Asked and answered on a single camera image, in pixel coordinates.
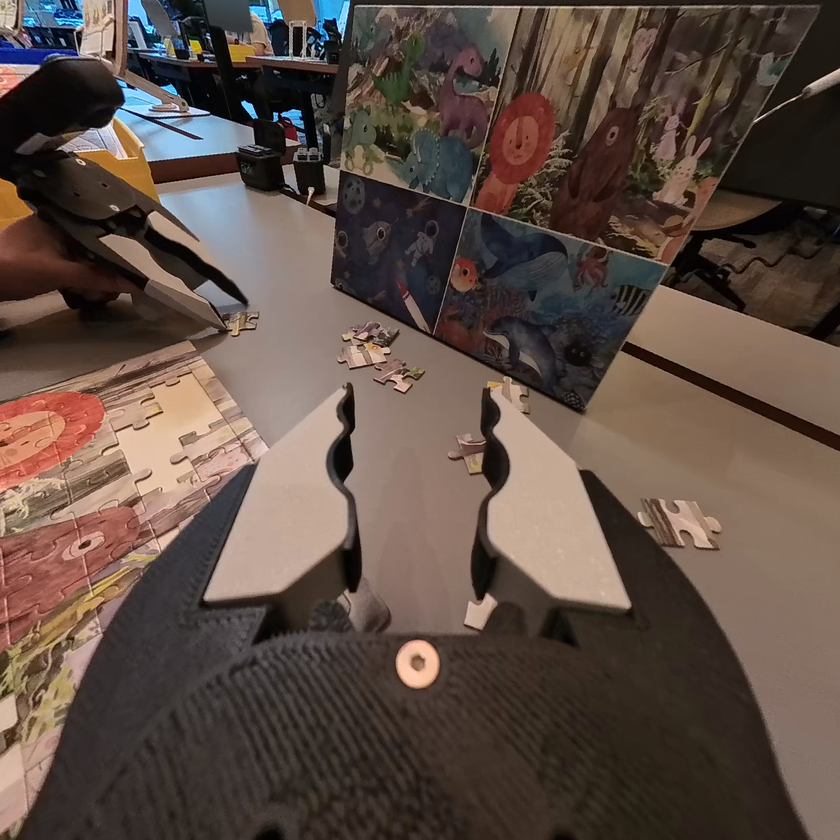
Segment thin black rod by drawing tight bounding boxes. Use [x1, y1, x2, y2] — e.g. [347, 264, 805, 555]
[117, 108, 204, 140]

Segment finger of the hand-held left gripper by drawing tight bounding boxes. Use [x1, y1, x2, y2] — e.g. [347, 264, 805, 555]
[97, 230, 229, 331]
[140, 203, 250, 308]

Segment white patterned puzzle piece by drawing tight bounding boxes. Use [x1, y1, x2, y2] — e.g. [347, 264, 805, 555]
[487, 377, 530, 414]

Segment background desk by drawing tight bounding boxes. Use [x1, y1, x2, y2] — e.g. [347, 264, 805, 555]
[128, 46, 342, 76]

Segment wooden stand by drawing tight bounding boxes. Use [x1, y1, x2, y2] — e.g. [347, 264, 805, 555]
[82, 0, 193, 118]

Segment green-tipped puzzle piece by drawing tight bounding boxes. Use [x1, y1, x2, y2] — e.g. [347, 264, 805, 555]
[374, 359, 425, 393]

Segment white gooseneck microphone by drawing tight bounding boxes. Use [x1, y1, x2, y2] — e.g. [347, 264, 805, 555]
[755, 66, 840, 126]

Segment illustrated puzzle box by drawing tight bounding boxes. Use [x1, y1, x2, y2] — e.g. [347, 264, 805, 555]
[330, 5, 821, 413]

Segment dark purple puzzle piece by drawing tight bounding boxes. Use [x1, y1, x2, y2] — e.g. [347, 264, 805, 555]
[448, 433, 488, 475]

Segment grey striped puzzle piece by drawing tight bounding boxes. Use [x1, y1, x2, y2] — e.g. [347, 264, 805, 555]
[638, 497, 721, 550]

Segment white printed sheet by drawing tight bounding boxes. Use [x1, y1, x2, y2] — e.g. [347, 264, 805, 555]
[66, 125, 142, 158]

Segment yellow plastic bin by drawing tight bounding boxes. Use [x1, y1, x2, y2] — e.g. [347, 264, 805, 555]
[0, 115, 160, 221]

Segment black partition panel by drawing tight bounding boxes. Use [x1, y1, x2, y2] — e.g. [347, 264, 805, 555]
[715, 0, 840, 198]

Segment partly assembled jigsaw puzzle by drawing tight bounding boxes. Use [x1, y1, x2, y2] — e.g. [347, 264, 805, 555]
[0, 340, 270, 840]

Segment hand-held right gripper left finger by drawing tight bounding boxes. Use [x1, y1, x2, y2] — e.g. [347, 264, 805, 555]
[202, 384, 363, 632]

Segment person's left hand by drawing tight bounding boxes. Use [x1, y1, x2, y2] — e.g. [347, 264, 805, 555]
[0, 213, 142, 306]

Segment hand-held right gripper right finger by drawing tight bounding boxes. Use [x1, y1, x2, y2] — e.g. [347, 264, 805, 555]
[472, 386, 633, 635]

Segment black pole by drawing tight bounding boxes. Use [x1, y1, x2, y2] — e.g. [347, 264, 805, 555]
[215, 18, 235, 120]

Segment purple joined puzzle pieces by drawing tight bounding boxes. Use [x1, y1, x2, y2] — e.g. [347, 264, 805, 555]
[341, 322, 400, 347]

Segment black battery charger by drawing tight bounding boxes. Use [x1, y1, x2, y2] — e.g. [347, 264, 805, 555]
[293, 147, 326, 194]

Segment office chair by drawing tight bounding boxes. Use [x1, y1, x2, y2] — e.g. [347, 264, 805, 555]
[669, 189, 809, 311]

